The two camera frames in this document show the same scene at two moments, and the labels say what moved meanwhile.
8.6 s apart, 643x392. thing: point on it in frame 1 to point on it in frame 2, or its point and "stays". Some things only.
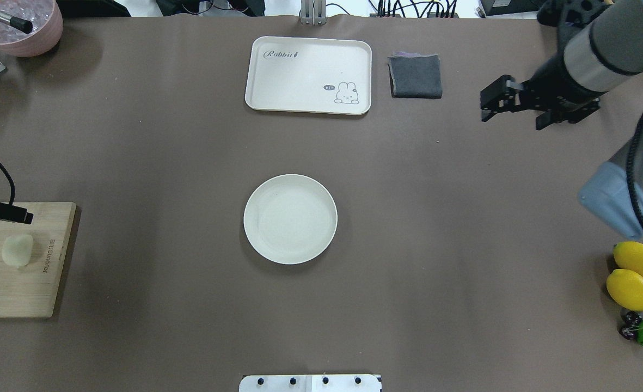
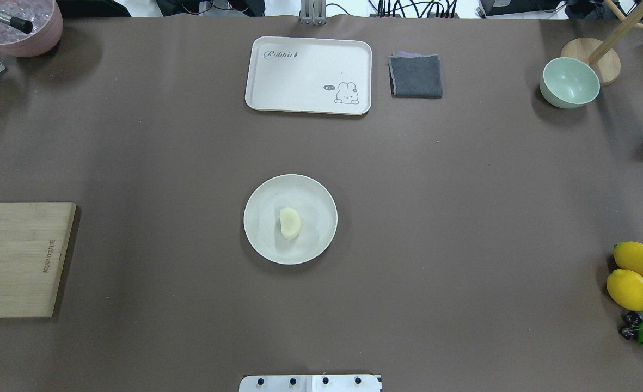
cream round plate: (290, 219) stays
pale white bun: (17, 250) to (291, 222)
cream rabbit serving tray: (310, 75) stays
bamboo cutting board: (17, 267) stays
